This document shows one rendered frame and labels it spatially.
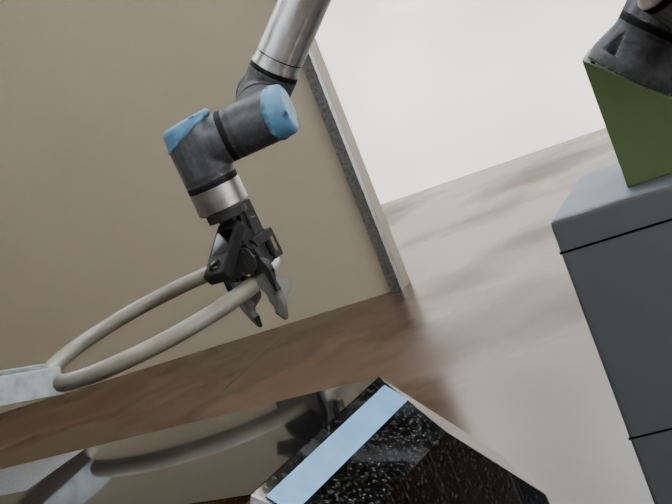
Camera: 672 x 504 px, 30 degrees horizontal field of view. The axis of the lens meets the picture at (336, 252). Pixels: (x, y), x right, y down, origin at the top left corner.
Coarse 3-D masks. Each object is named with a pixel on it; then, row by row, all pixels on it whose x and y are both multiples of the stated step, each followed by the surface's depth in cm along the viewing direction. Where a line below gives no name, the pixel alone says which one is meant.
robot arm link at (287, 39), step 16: (288, 0) 214; (304, 0) 213; (320, 0) 214; (272, 16) 217; (288, 16) 215; (304, 16) 214; (320, 16) 216; (272, 32) 216; (288, 32) 215; (304, 32) 216; (272, 48) 217; (288, 48) 216; (304, 48) 218; (256, 64) 218; (272, 64) 217; (288, 64) 217; (240, 80) 226; (256, 80) 218; (272, 80) 218; (288, 80) 219
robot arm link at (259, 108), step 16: (240, 96) 214; (256, 96) 208; (272, 96) 207; (288, 96) 213; (224, 112) 209; (240, 112) 207; (256, 112) 207; (272, 112) 206; (288, 112) 208; (224, 128) 207; (240, 128) 207; (256, 128) 207; (272, 128) 207; (288, 128) 208; (224, 144) 208; (240, 144) 208; (256, 144) 209
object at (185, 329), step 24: (168, 288) 249; (192, 288) 250; (240, 288) 211; (120, 312) 248; (144, 312) 250; (216, 312) 207; (96, 336) 244; (168, 336) 204; (48, 360) 233; (120, 360) 205; (144, 360) 205; (72, 384) 209
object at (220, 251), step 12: (228, 228) 212; (240, 228) 212; (216, 240) 212; (228, 240) 210; (240, 240) 212; (216, 252) 210; (228, 252) 208; (216, 264) 207; (228, 264) 208; (204, 276) 208; (216, 276) 207; (228, 276) 207
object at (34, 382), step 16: (16, 368) 222; (32, 368) 223; (48, 368) 213; (0, 384) 209; (16, 384) 211; (32, 384) 212; (48, 384) 213; (0, 400) 209; (16, 400) 210; (32, 400) 212
